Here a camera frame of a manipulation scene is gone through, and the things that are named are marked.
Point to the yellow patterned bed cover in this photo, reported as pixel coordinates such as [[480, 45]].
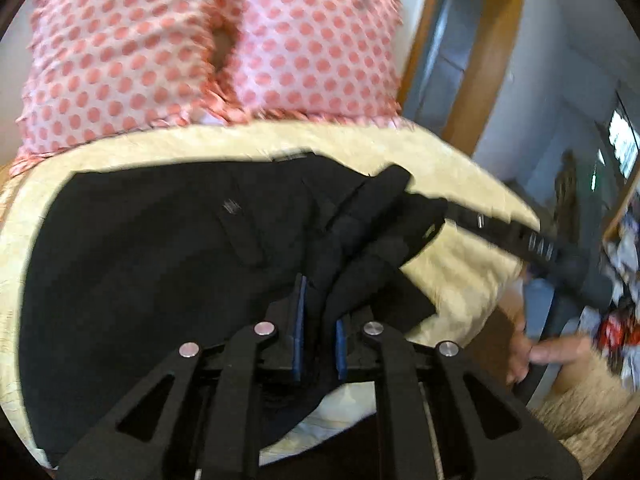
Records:
[[463, 275]]

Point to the small pink polka-dot pillow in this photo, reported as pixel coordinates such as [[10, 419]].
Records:
[[312, 58]]

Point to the beige fuzzy sleeve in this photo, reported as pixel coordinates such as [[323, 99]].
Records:
[[591, 414]]

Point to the black pants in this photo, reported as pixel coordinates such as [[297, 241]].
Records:
[[130, 264]]

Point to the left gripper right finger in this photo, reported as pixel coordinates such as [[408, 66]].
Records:
[[441, 416]]

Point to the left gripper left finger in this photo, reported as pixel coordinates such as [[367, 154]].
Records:
[[197, 414]]

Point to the person right hand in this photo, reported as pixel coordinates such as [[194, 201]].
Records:
[[572, 353]]

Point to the large pink polka-dot pillow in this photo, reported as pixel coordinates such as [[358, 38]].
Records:
[[106, 67]]

